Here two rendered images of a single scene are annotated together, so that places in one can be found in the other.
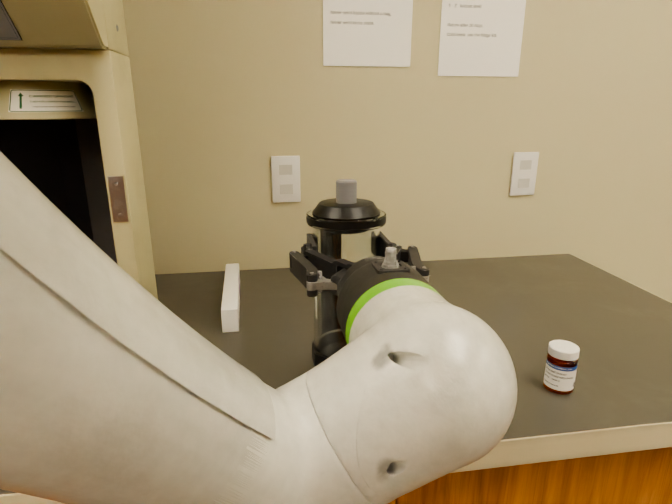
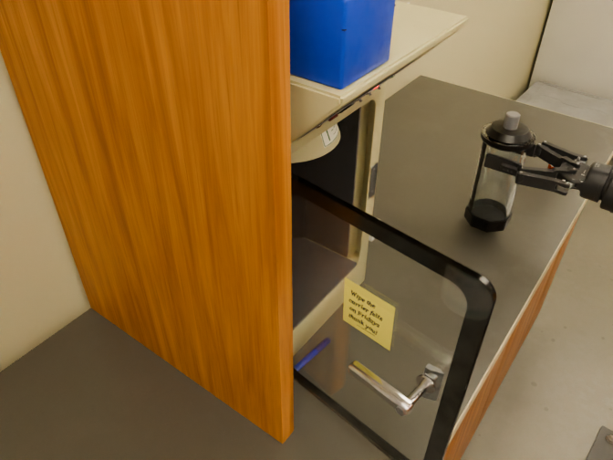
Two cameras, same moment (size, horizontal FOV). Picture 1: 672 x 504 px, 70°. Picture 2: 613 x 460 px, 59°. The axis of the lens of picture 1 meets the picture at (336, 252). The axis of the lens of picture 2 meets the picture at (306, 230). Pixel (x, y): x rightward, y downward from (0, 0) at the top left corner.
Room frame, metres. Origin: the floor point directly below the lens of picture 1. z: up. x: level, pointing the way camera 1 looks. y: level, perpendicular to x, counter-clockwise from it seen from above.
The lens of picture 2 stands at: (0.23, 1.00, 1.75)
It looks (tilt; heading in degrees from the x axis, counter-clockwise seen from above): 39 degrees down; 315
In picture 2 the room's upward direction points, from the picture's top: 1 degrees clockwise
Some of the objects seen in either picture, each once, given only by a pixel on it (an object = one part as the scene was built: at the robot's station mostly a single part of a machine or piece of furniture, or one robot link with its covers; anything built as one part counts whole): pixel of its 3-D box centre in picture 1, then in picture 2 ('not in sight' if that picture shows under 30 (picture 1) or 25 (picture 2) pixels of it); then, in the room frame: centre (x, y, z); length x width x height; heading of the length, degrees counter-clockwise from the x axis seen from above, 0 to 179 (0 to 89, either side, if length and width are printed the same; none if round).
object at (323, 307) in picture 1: (345, 286); (497, 176); (0.64, -0.01, 1.09); 0.11 x 0.11 x 0.21
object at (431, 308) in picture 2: not in sight; (358, 338); (0.50, 0.62, 1.19); 0.30 x 0.01 x 0.40; 1
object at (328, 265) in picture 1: (330, 269); (545, 174); (0.53, 0.01, 1.15); 0.11 x 0.01 x 0.04; 36
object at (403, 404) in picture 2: not in sight; (389, 380); (0.43, 0.64, 1.20); 0.10 x 0.05 x 0.03; 1
